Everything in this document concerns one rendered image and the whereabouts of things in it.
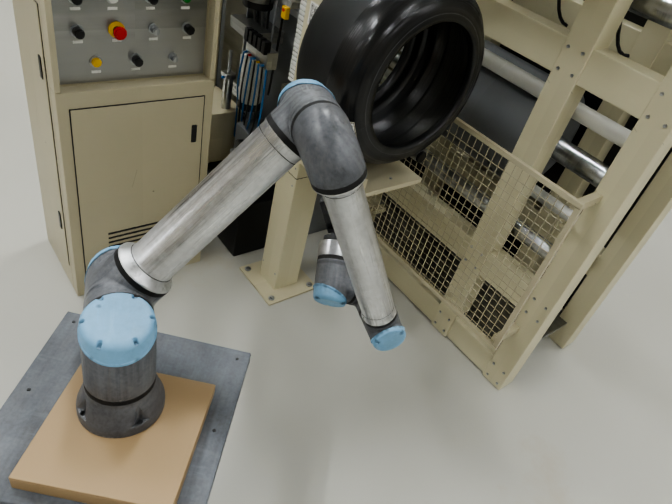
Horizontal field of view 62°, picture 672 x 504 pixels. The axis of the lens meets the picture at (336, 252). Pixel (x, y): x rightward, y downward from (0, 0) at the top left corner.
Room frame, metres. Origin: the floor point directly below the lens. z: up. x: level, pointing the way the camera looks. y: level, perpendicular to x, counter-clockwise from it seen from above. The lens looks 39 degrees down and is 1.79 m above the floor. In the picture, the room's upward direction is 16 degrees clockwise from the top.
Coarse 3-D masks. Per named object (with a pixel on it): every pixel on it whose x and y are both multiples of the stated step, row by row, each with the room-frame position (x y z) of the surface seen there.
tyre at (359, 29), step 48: (336, 0) 1.60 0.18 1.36; (384, 0) 1.54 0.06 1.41; (432, 0) 1.58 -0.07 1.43; (336, 48) 1.49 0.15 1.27; (384, 48) 1.47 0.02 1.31; (432, 48) 1.98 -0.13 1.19; (480, 48) 1.77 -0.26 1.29; (336, 96) 1.45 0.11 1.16; (384, 96) 1.91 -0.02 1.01; (432, 96) 1.90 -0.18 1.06; (384, 144) 1.57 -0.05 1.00
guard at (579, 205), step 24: (456, 120) 1.90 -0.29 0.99; (456, 168) 1.86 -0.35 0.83; (528, 168) 1.68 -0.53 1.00; (432, 192) 1.90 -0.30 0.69; (384, 216) 2.03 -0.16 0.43; (408, 216) 1.95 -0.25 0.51; (456, 216) 1.81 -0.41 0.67; (576, 216) 1.53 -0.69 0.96; (384, 240) 2.01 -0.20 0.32; (408, 264) 1.89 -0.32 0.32; (432, 288) 1.77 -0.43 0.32; (528, 288) 1.54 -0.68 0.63; (456, 312) 1.67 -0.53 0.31; (480, 336) 1.58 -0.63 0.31; (504, 336) 1.54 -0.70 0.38
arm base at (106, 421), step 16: (160, 384) 0.74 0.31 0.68; (80, 400) 0.65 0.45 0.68; (96, 400) 0.63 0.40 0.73; (128, 400) 0.65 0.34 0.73; (144, 400) 0.67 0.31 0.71; (160, 400) 0.71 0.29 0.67; (80, 416) 0.63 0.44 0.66; (96, 416) 0.62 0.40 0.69; (112, 416) 0.63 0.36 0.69; (128, 416) 0.64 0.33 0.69; (144, 416) 0.66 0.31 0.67; (96, 432) 0.61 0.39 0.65; (112, 432) 0.61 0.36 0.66; (128, 432) 0.62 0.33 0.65
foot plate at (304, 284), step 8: (248, 264) 1.95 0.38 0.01; (256, 264) 1.96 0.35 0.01; (248, 272) 1.89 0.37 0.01; (256, 272) 1.91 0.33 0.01; (256, 280) 1.86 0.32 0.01; (264, 280) 1.87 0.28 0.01; (304, 280) 1.94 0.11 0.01; (256, 288) 1.81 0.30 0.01; (264, 288) 1.82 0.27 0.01; (272, 288) 1.83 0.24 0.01; (280, 288) 1.85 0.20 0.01; (288, 288) 1.86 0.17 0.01; (296, 288) 1.88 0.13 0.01; (304, 288) 1.89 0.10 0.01; (312, 288) 1.91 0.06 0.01; (264, 296) 1.77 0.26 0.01; (272, 296) 1.77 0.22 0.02; (280, 296) 1.80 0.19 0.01; (288, 296) 1.81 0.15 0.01; (272, 304) 1.74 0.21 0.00
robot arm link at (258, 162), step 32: (288, 96) 1.06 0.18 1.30; (320, 96) 1.03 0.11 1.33; (256, 128) 1.03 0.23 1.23; (288, 128) 1.00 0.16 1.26; (224, 160) 0.99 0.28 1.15; (256, 160) 0.97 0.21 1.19; (288, 160) 0.99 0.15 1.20; (192, 192) 0.95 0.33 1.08; (224, 192) 0.94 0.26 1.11; (256, 192) 0.96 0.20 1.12; (160, 224) 0.92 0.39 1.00; (192, 224) 0.91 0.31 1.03; (224, 224) 0.94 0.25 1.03; (96, 256) 0.91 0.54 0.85; (128, 256) 0.87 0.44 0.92; (160, 256) 0.87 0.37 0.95; (192, 256) 0.91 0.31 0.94; (96, 288) 0.81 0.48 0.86; (128, 288) 0.82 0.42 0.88; (160, 288) 0.86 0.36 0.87
